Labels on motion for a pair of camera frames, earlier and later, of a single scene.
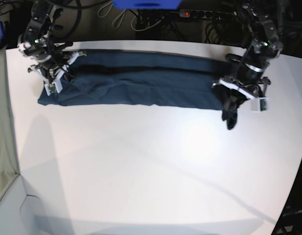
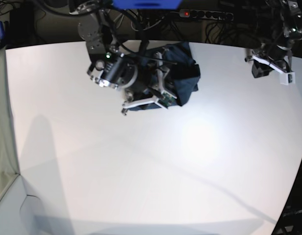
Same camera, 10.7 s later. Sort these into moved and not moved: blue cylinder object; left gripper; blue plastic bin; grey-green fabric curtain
Moved: left gripper
Not moved: blue cylinder object; blue plastic bin; grey-green fabric curtain
